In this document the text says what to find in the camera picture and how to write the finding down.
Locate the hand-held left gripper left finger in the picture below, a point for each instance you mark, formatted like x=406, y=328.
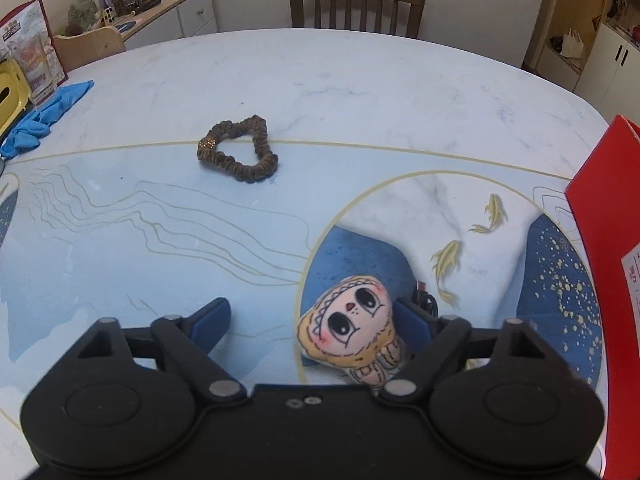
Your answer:
x=212, y=317

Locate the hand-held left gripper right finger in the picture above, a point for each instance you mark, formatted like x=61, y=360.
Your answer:
x=415, y=321

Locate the brown scrunchie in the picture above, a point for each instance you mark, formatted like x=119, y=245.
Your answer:
x=262, y=150

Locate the red cardboard box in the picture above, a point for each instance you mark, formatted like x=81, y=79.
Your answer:
x=610, y=200

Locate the blue cloth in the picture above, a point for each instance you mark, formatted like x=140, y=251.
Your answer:
x=55, y=105

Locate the small light wooden chair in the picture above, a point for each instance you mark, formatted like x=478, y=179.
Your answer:
x=90, y=42

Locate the yellow tissue box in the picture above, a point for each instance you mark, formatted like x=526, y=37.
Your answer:
x=12, y=90

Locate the white wooden sideboard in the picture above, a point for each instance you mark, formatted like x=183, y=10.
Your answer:
x=195, y=10

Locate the white tote bag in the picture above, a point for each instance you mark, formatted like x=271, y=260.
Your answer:
x=572, y=42

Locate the red snack bag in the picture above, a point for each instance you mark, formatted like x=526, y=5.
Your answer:
x=35, y=50

